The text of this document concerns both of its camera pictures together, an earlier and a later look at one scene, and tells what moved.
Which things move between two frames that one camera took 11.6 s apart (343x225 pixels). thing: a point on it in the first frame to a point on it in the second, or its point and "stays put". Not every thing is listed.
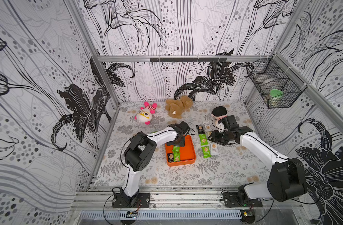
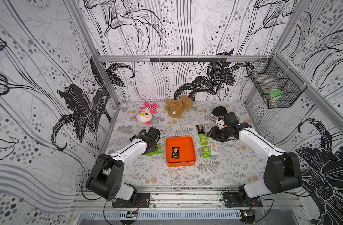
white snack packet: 170,157 to 175,153
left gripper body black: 180,142 to 153,148
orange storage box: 187,154 stays put
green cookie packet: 203,140 stays put
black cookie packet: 200,129 stays put
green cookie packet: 206,152 stays put
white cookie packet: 207,126 stays put
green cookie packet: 176,153 to 158,151
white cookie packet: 214,149 stays put
